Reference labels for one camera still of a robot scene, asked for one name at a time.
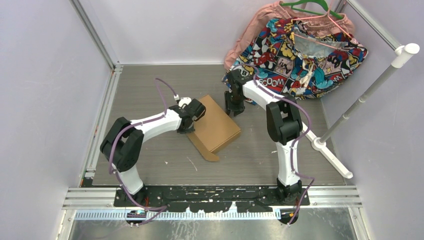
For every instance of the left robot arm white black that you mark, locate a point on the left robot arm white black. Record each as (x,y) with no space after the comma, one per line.
(123,143)

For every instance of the aluminium corner post right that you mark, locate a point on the aluminium corner post right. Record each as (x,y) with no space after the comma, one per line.
(377,27)

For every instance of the aluminium corner post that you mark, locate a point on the aluminium corner post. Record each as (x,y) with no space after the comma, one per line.
(81,12)
(377,27)

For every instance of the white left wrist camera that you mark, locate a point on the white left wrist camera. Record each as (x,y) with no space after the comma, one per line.
(182,101)

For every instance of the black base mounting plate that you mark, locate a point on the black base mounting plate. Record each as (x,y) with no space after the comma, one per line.
(208,198)

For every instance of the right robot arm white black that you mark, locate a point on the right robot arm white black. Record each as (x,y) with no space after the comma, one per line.
(283,123)

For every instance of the white grey clothes rack stand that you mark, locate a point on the white grey clothes rack stand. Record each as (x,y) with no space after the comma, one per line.
(403,54)

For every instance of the brown cardboard box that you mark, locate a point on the brown cardboard box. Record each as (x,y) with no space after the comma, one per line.
(214,131)

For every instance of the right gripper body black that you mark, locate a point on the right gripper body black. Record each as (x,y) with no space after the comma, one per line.
(232,103)

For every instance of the colourful comic print shorts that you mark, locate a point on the colourful comic print shorts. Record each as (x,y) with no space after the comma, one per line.
(289,59)

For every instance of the aluminium corner post left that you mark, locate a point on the aluminium corner post left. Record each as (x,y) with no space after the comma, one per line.
(81,12)

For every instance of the green plastic hanger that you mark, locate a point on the green plastic hanger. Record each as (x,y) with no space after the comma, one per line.
(315,7)

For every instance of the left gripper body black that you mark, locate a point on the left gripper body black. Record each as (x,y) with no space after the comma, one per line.
(186,130)

